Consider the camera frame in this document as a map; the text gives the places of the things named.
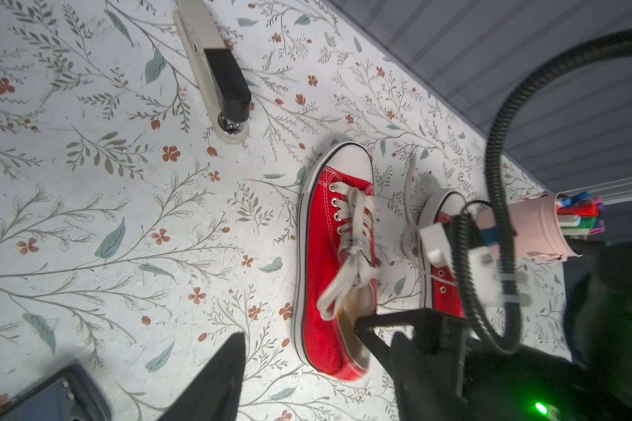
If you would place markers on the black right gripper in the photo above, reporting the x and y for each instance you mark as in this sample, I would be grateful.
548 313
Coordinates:
440 373

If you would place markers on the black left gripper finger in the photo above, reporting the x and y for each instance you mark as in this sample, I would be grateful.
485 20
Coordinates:
215 392

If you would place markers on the red sneaker one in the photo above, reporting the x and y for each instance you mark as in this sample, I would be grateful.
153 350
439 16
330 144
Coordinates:
425 242
337 270

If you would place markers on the grey blue calculator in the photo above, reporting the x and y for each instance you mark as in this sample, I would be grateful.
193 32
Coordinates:
68 395

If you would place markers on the pink pen cup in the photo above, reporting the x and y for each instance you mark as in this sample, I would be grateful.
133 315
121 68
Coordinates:
538 234

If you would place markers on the coloured markers in cup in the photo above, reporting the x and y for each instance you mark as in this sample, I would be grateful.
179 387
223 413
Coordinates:
580 215

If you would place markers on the beige and black stapler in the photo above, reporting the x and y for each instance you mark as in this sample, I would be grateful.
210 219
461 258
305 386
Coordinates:
221 83

